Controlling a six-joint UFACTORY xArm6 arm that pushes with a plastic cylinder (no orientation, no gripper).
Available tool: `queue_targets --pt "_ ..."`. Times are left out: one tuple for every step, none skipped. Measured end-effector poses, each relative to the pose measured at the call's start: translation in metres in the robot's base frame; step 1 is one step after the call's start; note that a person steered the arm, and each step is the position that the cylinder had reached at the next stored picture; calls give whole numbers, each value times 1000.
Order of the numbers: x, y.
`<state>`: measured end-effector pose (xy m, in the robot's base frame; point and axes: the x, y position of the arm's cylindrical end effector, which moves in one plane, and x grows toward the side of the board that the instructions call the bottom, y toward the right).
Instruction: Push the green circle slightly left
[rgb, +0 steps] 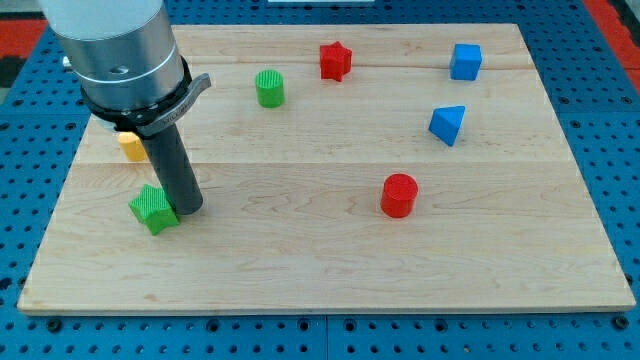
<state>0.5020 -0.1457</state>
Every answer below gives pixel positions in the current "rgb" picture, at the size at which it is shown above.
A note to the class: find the wooden board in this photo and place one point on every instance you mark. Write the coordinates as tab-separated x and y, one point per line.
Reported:
291	221

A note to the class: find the blue cube block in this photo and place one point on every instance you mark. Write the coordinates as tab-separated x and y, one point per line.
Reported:
465	62

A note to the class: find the yellow block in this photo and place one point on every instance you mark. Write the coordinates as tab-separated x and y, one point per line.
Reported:
131	146

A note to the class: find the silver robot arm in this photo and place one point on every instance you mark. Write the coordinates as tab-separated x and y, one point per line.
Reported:
124	54

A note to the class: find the black clamp with grey lever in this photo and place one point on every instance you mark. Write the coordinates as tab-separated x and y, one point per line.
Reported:
165	112

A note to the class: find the green star block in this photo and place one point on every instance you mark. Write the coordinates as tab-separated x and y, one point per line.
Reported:
152	208

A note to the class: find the red star block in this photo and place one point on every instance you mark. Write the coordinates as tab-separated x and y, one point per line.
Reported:
335	61

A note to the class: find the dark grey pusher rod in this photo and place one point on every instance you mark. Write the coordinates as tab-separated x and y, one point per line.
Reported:
173	169

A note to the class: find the green cylinder block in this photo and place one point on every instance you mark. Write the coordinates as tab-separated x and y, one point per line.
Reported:
269	85

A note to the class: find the red cylinder block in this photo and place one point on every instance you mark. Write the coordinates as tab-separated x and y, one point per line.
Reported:
398	195

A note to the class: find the blue triangular prism block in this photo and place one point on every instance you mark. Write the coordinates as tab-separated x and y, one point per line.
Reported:
446	123

